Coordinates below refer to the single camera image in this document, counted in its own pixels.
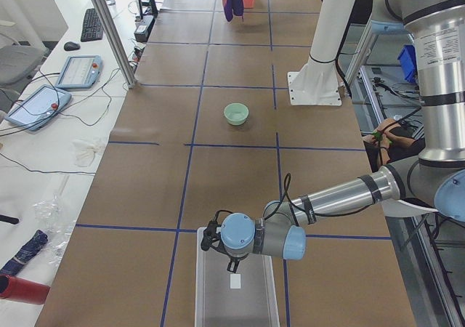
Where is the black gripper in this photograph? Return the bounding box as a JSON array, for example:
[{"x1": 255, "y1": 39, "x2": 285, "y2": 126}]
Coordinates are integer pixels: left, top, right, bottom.
[{"x1": 226, "y1": 252, "x2": 248, "y2": 273}]

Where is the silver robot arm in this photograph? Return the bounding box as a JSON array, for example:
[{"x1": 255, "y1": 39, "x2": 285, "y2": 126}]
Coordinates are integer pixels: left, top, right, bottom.
[{"x1": 201, "y1": 0, "x2": 464, "y2": 273}]

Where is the clear plastic storage box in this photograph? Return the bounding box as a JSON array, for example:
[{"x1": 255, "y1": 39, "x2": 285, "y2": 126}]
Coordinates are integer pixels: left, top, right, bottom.
[{"x1": 194, "y1": 227, "x2": 280, "y2": 327}]

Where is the black computer box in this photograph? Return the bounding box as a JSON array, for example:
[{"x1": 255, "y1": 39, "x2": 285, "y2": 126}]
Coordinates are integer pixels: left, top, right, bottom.
[{"x1": 134, "y1": 15, "x2": 155, "y2": 43}]

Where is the mint green bowl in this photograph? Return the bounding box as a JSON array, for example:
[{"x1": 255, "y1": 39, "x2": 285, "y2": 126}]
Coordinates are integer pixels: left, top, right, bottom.
[{"x1": 223, "y1": 102, "x2": 249, "y2": 126}]

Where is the crumpled white tissue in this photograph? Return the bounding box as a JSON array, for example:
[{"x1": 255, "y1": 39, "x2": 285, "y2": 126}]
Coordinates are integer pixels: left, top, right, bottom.
[{"x1": 72, "y1": 139, "x2": 106, "y2": 167}]

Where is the crumpled clear plastic wrap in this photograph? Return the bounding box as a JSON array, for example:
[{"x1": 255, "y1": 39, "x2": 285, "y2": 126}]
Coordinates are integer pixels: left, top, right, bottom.
[{"x1": 33, "y1": 195, "x2": 76, "y2": 267}]

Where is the folded dark blue umbrella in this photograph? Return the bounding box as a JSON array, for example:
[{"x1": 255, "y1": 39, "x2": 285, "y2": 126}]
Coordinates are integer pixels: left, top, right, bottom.
[{"x1": 1, "y1": 230, "x2": 48, "y2": 276}]

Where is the red bottle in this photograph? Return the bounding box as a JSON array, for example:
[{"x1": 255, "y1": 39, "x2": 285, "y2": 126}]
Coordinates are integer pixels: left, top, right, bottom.
[{"x1": 1, "y1": 275, "x2": 50, "y2": 305}]

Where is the far teach pendant tablet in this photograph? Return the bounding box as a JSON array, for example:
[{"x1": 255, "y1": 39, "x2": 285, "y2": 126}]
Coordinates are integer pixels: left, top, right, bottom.
[{"x1": 55, "y1": 55, "x2": 102, "y2": 90}]

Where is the teach pendant tablet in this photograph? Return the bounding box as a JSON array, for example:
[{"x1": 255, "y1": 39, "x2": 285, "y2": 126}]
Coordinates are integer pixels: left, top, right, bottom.
[
  {"x1": 55, "y1": 55, "x2": 102, "y2": 90},
  {"x1": 5, "y1": 85, "x2": 72, "y2": 131}
]

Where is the near teach pendant tablet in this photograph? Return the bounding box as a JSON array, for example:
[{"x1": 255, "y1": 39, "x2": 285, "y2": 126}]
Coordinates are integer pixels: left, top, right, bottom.
[{"x1": 5, "y1": 85, "x2": 72, "y2": 131}]

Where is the blue parts bin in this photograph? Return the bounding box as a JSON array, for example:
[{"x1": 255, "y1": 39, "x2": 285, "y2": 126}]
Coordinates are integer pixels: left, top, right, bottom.
[{"x1": 397, "y1": 45, "x2": 418, "y2": 84}]

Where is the black computer mouse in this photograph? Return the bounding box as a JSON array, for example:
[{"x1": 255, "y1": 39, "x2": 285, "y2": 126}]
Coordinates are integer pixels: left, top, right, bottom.
[{"x1": 63, "y1": 41, "x2": 81, "y2": 52}]

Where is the black keyboard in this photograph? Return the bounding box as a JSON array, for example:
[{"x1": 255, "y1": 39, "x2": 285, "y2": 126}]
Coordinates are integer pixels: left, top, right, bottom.
[{"x1": 81, "y1": 8, "x2": 103, "y2": 42}]

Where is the grey office chair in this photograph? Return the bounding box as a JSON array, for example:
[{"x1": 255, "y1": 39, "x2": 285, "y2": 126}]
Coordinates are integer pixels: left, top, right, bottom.
[{"x1": 1, "y1": 45, "x2": 45, "y2": 91}]

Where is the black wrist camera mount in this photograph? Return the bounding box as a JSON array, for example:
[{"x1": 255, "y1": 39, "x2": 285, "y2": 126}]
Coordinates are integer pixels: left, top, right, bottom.
[{"x1": 201, "y1": 220, "x2": 222, "y2": 252}]

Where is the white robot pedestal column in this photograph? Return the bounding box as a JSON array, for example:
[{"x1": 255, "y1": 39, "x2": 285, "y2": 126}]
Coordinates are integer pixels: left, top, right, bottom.
[{"x1": 288, "y1": 0, "x2": 355, "y2": 106}]

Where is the aluminium frame post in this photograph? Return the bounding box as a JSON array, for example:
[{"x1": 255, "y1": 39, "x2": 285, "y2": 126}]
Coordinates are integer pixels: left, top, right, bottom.
[{"x1": 91, "y1": 0, "x2": 137, "y2": 89}]

